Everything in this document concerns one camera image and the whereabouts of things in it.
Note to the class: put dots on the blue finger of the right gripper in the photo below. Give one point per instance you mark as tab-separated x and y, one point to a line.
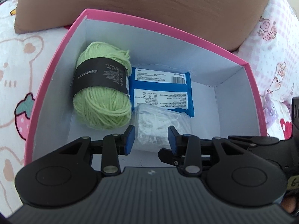
170	157

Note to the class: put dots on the brown embroidered pillow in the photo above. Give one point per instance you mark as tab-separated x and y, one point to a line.
226	23

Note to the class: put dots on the pink cardboard box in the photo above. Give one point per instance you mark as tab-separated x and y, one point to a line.
171	69

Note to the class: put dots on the white cartoon bear blanket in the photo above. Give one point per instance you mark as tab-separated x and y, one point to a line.
24	60

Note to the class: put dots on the purple plush toy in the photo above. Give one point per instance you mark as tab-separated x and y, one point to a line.
270	112

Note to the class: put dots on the blue wet wipes pack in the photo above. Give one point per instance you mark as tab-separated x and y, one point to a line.
166	90

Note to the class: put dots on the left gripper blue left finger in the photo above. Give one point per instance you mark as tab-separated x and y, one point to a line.
113	146

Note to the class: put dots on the pink checkered cartoon pillow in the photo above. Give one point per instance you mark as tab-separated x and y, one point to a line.
272	51

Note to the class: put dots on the green yarn ball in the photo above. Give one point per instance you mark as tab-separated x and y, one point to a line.
99	107

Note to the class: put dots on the person's left hand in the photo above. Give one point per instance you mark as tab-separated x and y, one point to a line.
288	204

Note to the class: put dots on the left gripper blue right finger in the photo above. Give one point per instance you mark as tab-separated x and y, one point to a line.
186	149

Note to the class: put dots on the clear box of floss picks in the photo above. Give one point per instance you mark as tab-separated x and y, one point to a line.
151	127

